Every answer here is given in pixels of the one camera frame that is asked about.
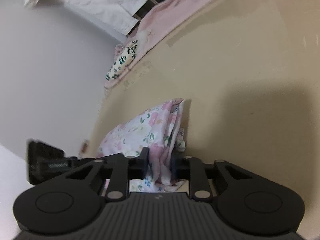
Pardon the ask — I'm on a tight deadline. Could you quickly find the floral pink white garment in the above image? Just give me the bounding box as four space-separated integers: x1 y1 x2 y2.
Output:
97 99 185 193

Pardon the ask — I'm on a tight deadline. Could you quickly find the green floral small pillow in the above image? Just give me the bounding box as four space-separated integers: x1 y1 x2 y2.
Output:
106 40 138 81

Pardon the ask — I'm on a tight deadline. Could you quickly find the pink blanket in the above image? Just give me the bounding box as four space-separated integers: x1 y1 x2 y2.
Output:
103 0 241 90

